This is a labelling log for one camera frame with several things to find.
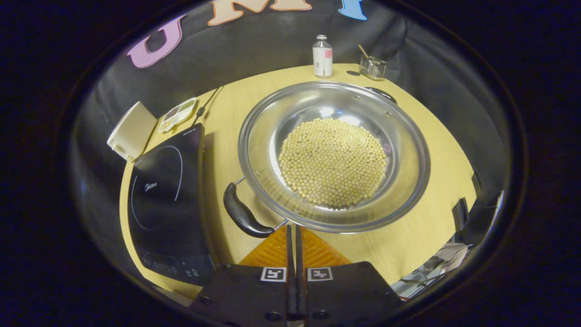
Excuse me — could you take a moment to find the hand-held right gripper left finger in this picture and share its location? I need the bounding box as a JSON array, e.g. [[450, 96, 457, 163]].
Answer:
[[188, 225, 298, 327]]

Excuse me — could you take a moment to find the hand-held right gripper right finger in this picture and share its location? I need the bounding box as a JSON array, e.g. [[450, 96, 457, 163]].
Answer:
[[295, 225, 405, 327]]

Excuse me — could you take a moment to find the black induction cooktop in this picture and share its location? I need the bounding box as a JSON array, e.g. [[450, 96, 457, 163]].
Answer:
[[120, 124, 219, 287]]

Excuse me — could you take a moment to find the steel pot with black handles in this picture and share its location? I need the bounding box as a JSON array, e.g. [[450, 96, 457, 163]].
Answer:
[[222, 81, 432, 239]]

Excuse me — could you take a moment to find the crumpled paper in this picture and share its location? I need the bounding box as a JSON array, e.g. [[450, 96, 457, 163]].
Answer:
[[433, 242, 469, 271]]

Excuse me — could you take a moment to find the pile of soybeans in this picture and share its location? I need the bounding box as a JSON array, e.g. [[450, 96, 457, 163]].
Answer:
[[278, 117, 388, 209]]

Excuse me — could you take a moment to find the white divided dish of beans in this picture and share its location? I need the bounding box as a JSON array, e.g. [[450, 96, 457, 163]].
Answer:
[[158, 97, 198, 133]]

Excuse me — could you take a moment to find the white box appliance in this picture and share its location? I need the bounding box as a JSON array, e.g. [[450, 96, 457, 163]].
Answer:
[[107, 101, 158, 162]]

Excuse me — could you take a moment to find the glass holder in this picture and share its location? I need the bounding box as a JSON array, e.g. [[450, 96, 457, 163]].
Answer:
[[359, 55, 388, 81]]

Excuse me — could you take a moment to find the white bottle with pink label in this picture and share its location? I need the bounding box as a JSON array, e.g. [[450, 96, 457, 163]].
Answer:
[[312, 35, 333, 78]]

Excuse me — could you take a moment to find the black power cable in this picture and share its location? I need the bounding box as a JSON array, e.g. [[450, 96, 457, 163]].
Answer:
[[193, 86, 224, 126]]

